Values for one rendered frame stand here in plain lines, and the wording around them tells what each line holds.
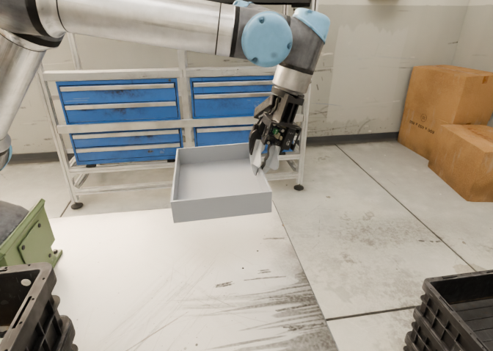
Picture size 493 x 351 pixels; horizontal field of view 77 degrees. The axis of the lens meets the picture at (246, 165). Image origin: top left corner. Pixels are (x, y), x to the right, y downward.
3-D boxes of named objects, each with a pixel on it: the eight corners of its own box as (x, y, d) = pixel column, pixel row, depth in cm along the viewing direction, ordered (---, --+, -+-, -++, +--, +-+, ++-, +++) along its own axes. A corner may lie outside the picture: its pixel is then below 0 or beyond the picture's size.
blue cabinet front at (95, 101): (77, 164, 213) (56, 81, 189) (184, 157, 224) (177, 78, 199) (76, 166, 211) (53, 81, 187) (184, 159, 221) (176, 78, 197)
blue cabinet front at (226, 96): (195, 156, 225) (189, 77, 200) (292, 150, 235) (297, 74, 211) (195, 158, 222) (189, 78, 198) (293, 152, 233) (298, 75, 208)
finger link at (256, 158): (248, 182, 70) (261, 145, 67) (242, 170, 75) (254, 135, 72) (260, 184, 71) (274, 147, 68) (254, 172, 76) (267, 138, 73)
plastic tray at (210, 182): (179, 165, 86) (176, 148, 84) (250, 158, 89) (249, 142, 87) (173, 223, 62) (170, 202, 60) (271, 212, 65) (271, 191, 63)
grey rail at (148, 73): (44, 78, 193) (42, 70, 191) (307, 71, 217) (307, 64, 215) (37, 81, 185) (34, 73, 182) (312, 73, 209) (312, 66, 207)
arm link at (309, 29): (287, 6, 63) (326, 19, 65) (271, 61, 67) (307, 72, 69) (297, 4, 56) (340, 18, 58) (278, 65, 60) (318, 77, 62)
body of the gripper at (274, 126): (261, 147, 65) (279, 91, 61) (252, 134, 72) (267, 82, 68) (293, 154, 67) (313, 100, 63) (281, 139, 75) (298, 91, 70)
